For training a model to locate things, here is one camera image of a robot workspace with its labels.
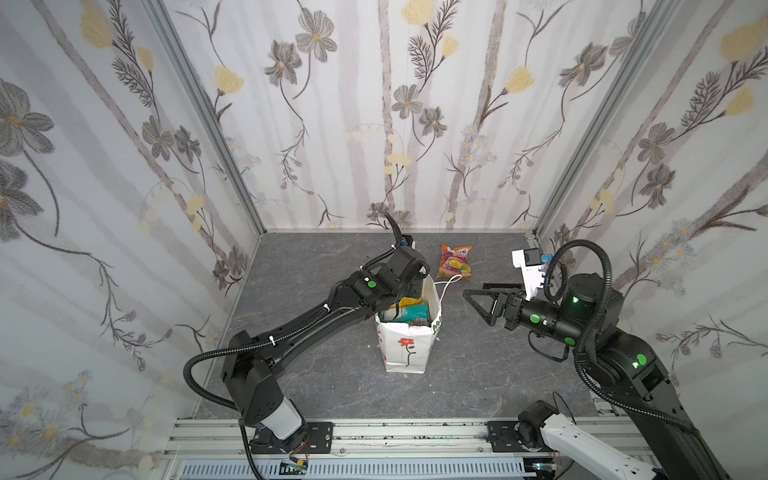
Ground aluminium corner post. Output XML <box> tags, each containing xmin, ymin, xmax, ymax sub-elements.
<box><xmin>142</xmin><ymin>0</ymin><xmax>267</xmax><ymax>238</ymax></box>
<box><xmin>532</xmin><ymin>0</ymin><xmax>680</xmax><ymax>240</ymax></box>

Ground white slotted cable duct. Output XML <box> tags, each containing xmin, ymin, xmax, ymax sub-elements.
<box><xmin>178</xmin><ymin>458</ymin><xmax>541</xmax><ymax>480</ymax></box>

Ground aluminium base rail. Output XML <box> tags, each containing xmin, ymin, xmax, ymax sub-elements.
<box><xmin>160</xmin><ymin>418</ymin><xmax>655</xmax><ymax>463</ymax></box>

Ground yellow chips bag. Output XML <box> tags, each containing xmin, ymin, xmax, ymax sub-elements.
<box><xmin>398</xmin><ymin>297</ymin><xmax>424</xmax><ymax>308</ymax></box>

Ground white floral paper bag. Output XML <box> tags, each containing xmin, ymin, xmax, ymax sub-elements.
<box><xmin>375</xmin><ymin>275</ymin><xmax>461</xmax><ymax>374</ymax></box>

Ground pink orange candy bag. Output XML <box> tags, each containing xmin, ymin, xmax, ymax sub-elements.
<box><xmin>437</xmin><ymin>245</ymin><xmax>473</xmax><ymax>279</ymax></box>

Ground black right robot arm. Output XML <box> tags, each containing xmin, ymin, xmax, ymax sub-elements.
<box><xmin>463</xmin><ymin>239</ymin><xmax>729</xmax><ymax>479</ymax></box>

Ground small green circuit board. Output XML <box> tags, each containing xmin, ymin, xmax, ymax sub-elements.
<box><xmin>279</xmin><ymin>458</ymin><xmax>308</xmax><ymax>476</ymax></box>

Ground left aluminium corner post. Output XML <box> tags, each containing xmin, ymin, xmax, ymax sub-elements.
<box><xmin>142</xmin><ymin>0</ymin><xmax>267</xmax><ymax>238</ymax></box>

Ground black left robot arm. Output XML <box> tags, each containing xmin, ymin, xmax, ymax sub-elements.
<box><xmin>182</xmin><ymin>213</ymin><xmax>430</xmax><ymax>453</ymax></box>

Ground teal snack bag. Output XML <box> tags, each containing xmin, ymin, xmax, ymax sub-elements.
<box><xmin>381</xmin><ymin>303</ymin><xmax>431</xmax><ymax>326</ymax></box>

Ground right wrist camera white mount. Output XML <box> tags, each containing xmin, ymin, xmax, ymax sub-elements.
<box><xmin>511</xmin><ymin>248</ymin><xmax>552</xmax><ymax>300</ymax></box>

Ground right aluminium corner post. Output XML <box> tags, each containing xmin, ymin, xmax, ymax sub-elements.
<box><xmin>532</xmin><ymin>0</ymin><xmax>680</xmax><ymax>240</ymax></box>

